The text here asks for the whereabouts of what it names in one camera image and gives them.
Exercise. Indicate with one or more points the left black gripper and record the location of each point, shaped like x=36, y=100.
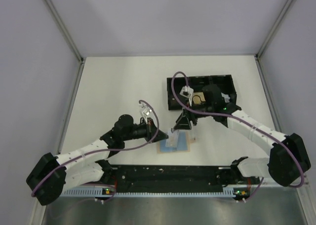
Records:
x=151, y=129

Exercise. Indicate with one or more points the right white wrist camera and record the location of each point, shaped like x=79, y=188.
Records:
x=187, y=92

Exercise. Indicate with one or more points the silver card in tray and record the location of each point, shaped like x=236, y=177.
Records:
x=226, y=97

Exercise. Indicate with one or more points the aluminium frame post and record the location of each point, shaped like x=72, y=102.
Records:
x=78, y=72
x=261, y=69

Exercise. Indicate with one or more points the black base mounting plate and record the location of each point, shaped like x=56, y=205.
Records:
x=164, y=188

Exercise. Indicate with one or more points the light blue card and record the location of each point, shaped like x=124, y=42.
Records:
x=181, y=147

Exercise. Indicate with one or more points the right aluminium frame post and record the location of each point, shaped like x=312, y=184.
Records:
x=261, y=69

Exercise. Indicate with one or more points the gold cards stack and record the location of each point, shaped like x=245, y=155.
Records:
x=198, y=98

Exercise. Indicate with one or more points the left aluminium frame post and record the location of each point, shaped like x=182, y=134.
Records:
x=78, y=72

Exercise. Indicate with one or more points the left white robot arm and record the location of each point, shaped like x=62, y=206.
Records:
x=95, y=152

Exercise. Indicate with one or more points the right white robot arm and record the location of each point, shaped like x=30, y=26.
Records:
x=286, y=158

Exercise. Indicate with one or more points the clear silver card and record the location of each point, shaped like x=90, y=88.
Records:
x=172, y=140

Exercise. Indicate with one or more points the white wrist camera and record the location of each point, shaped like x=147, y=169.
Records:
x=187, y=92
x=144, y=110

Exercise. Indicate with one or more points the steel sheet front panel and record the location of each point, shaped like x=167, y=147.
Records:
x=269, y=206

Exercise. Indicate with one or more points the beige card holder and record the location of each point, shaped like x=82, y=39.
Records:
x=190, y=136

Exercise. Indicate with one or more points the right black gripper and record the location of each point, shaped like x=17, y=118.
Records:
x=183, y=121

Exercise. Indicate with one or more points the grey slotted cable duct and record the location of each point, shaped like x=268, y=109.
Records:
x=228, y=192

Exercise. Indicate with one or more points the aluminium front rail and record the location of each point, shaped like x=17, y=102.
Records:
x=271, y=183

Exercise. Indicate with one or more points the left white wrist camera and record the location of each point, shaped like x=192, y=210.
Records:
x=144, y=110

